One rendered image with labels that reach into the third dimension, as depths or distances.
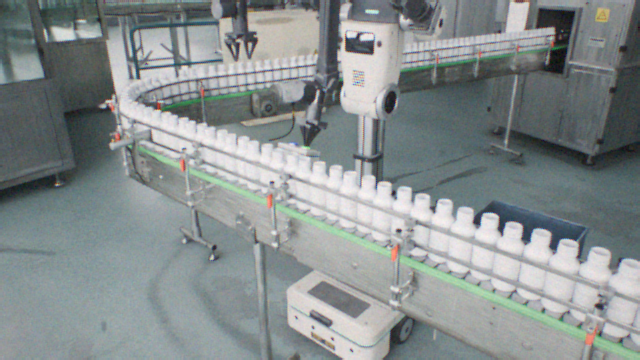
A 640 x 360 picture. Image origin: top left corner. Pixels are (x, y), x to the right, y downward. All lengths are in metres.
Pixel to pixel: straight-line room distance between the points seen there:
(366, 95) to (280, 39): 3.69
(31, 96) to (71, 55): 2.22
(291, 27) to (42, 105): 2.69
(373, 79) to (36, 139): 3.08
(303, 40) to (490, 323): 4.81
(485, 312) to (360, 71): 1.11
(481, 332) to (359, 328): 0.99
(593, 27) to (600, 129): 0.87
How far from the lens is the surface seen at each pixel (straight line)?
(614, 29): 4.74
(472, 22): 8.18
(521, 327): 1.25
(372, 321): 2.25
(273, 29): 5.57
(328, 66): 1.64
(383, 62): 1.94
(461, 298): 1.28
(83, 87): 6.59
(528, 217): 1.78
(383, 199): 1.32
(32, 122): 4.38
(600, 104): 4.83
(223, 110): 2.98
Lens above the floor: 1.72
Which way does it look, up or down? 24 degrees down
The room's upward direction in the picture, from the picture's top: straight up
